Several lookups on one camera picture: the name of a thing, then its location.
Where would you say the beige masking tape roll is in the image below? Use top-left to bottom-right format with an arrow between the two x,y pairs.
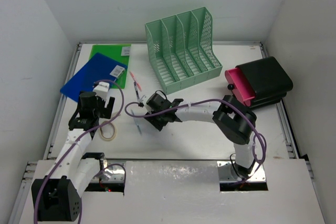
99,121 -> 117,142

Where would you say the pink drawer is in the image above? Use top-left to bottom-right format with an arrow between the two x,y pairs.
224,68 -> 256,106

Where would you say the black drawer box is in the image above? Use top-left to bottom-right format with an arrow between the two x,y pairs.
236,57 -> 293,108

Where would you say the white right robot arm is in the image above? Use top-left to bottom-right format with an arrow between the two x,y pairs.
145,93 -> 257,178

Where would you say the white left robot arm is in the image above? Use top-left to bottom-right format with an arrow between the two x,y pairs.
31,91 -> 115,223

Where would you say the dark blue pen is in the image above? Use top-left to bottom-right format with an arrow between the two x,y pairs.
133,82 -> 142,104

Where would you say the red pen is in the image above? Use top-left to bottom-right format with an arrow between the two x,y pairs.
129,71 -> 142,92

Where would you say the blue plastic folder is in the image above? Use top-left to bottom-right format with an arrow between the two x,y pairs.
60,53 -> 128,102

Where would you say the green mesh file organizer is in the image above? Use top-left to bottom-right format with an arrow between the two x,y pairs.
145,7 -> 223,94

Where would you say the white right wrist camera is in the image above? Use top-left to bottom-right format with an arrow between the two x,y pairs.
138,95 -> 152,113

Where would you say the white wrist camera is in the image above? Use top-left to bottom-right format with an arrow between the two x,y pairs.
138,95 -> 152,113
93,81 -> 110,101

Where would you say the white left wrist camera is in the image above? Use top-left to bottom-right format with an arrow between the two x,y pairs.
93,81 -> 110,101

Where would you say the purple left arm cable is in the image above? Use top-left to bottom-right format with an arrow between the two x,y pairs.
33,79 -> 125,224

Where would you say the aluminium frame rail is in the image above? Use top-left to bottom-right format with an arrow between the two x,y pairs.
7,41 -> 84,223

